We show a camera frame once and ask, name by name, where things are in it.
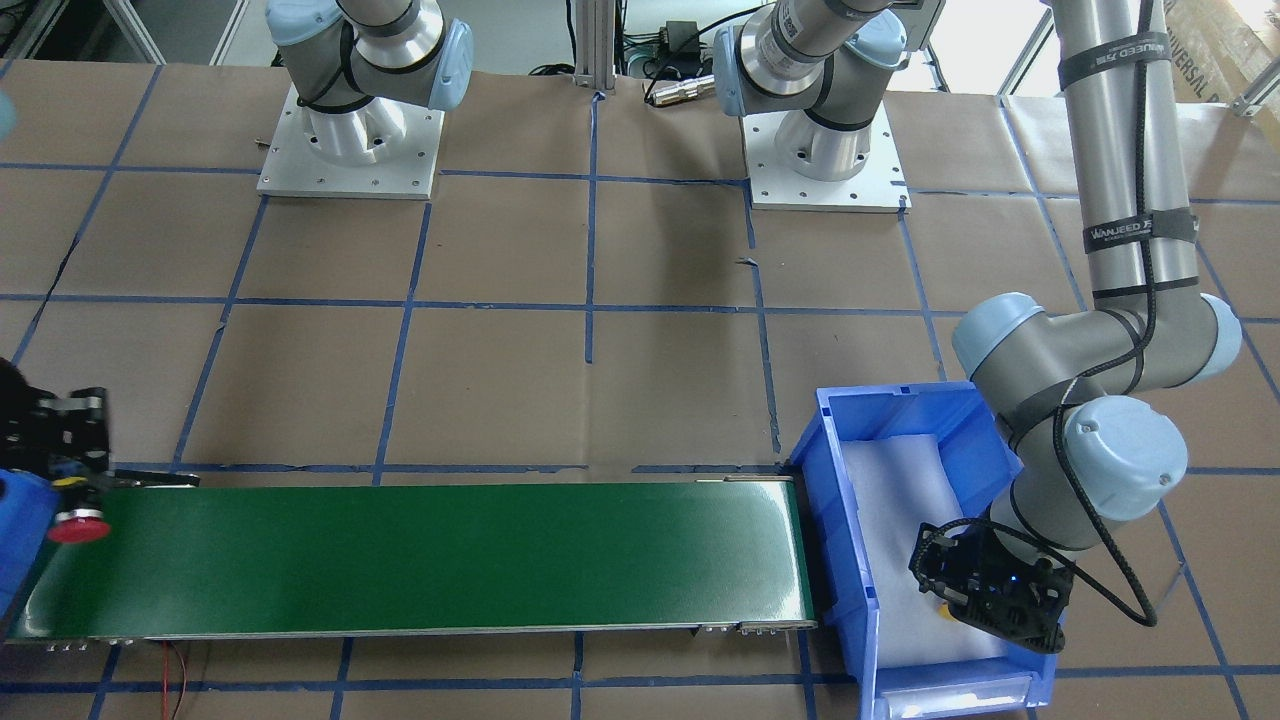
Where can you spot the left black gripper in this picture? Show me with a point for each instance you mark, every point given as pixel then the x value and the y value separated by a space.
pixel 926 568

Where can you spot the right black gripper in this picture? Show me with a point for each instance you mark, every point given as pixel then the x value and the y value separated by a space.
pixel 22 412

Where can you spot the red mushroom push button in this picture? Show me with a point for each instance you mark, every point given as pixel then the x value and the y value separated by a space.
pixel 80 518

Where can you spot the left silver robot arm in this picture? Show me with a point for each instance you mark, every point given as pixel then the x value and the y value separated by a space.
pixel 1066 389

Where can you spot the blue plastic bin with foam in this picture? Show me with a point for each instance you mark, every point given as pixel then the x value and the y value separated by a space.
pixel 878 463

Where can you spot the green conveyor belt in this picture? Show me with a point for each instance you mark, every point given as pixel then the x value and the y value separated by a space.
pixel 194 564

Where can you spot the silver cylindrical connector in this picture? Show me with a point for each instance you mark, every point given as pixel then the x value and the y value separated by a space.
pixel 679 92

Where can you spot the cardboard box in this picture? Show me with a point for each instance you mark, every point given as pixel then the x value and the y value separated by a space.
pixel 1219 47

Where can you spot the black power adapter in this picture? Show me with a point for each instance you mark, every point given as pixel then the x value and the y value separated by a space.
pixel 678 54

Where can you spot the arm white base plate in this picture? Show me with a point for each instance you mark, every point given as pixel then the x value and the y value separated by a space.
pixel 387 150
pixel 796 165

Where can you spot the aluminium frame post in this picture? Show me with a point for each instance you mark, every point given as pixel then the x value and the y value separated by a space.
pixel 595 26

